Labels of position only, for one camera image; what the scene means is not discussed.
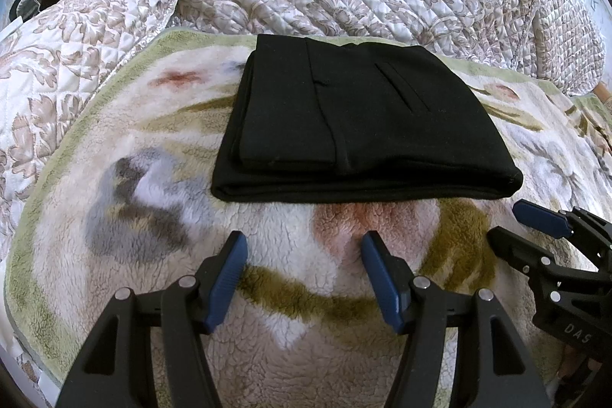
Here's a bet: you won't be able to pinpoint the floral fleece blanket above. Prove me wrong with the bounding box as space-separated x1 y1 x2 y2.
2 28 612 408

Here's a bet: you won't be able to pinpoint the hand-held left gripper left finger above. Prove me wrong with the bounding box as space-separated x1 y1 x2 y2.
55 230 249 408

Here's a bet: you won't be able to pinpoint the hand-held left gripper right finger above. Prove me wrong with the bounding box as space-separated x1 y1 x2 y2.
360 230 550 408

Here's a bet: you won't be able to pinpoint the black pants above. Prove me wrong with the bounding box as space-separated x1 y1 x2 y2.
210 34 524 203

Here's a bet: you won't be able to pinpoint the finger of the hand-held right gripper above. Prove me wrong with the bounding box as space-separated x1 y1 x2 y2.
511 199 612 268
487 226 612 294

